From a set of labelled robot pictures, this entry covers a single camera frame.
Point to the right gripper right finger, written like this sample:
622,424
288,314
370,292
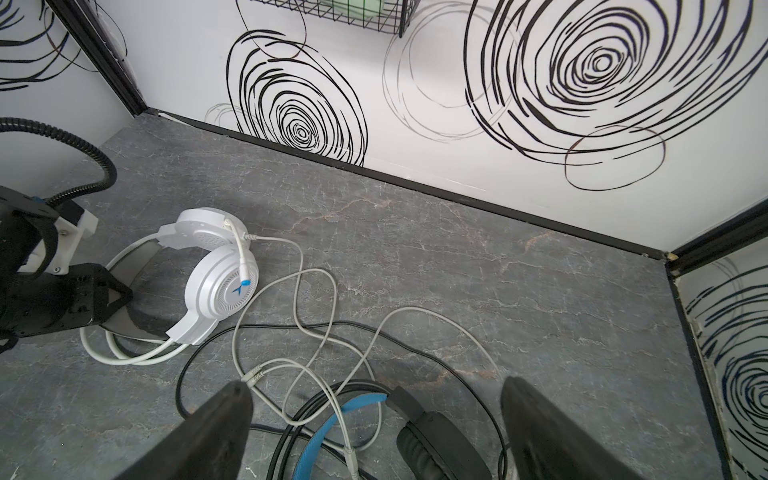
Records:
546,444

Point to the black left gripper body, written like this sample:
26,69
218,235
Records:
42,303

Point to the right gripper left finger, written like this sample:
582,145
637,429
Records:
209,444

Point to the white headphones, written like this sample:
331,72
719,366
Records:
224,283

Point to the black blue headphones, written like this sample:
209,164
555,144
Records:
429,443

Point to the black wire basket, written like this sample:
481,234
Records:
391,17

